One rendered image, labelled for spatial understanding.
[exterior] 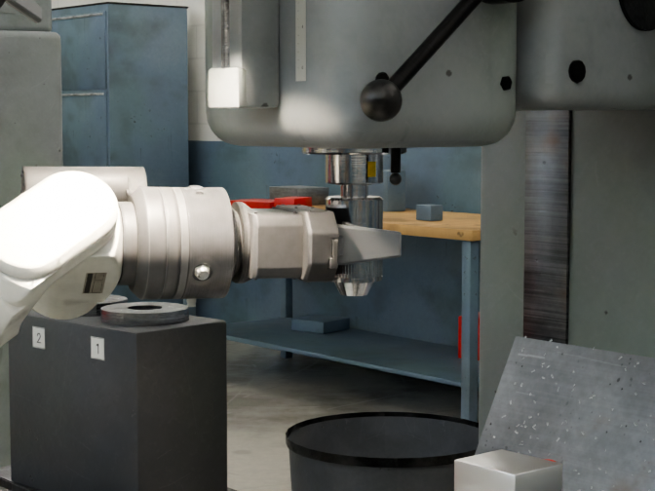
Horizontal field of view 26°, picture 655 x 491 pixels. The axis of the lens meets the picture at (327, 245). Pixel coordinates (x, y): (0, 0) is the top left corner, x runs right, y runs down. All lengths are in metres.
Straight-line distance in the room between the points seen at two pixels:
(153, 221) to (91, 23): 7.45
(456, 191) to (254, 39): 5.98
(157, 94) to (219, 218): 7.45
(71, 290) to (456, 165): 5.97
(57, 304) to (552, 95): 0.42
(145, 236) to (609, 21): 0.42
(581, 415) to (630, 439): 0.07
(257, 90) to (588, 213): 0.50
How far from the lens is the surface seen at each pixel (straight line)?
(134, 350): 1.39
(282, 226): 1.09
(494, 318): 1.57
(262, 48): 1.07
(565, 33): 1.15
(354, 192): 1.14
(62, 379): 1.49
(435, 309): 7.19
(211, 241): 1.08
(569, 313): 1.49
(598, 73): 1.18
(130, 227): 1.08
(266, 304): 8.27
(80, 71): 8.62
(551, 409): 1.48
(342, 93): 1.03
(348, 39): 1.03
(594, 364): 1.46
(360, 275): 1.14
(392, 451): 3.45
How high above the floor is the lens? 1.33
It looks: 5 degrees down
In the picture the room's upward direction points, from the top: straight up
